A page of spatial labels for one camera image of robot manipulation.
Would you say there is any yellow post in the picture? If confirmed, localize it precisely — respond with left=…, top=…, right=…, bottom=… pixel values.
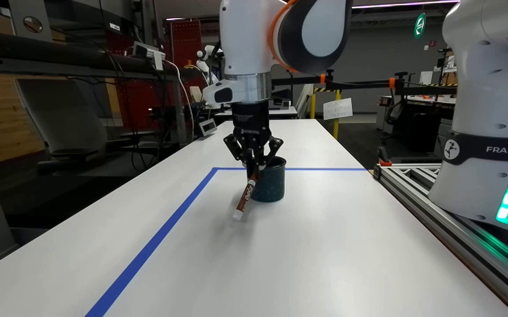
left=307, top=87, right=344, bottom=141

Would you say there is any dark green mug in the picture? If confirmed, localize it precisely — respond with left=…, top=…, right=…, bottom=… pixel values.
left=248, top=156, right=289, bottom=205

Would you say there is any dark metal shelf rack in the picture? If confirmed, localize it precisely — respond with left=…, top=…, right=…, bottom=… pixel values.
left=0, top=0, right=180, bottom=80

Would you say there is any black camera mount rod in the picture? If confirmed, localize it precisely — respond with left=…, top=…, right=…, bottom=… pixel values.
left=270, top=69, right=462, bottom=99

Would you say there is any aluminium rail base frame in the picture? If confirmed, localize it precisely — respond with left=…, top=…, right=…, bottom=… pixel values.
left=372, top=163, right=508, bottom=317

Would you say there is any small grey device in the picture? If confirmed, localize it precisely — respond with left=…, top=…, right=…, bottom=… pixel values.
left=196, top=117, right=218, bottom=140

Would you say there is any grey chair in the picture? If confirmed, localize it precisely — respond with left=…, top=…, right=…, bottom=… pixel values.
left=14, top=76, right=109, bottom=159

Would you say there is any orange sharpie marker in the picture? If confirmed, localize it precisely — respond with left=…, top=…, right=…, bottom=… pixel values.
left=231, top=164, right=263, bottom=224

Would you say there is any green lit sign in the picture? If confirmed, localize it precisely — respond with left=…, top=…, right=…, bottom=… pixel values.
left=412, top=11, right=428, bottom=41

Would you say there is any white paper sign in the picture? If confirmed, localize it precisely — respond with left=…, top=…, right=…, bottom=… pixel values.
left=321, top=97, right=354, bottom=124

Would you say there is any wooden panel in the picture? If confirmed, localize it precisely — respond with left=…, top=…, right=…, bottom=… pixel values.
left=0, top=73, right=47, bottom=168

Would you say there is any blue tape line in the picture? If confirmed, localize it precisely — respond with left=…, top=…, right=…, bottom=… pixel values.
left=84, top=166, right=368, bottom=317

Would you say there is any red cabinet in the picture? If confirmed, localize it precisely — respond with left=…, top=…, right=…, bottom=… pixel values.
left=114, top=20, right=169, bottom=134

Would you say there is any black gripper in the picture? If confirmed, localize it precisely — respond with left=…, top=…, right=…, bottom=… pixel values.
left=222, top=99, right=287, bottom=178

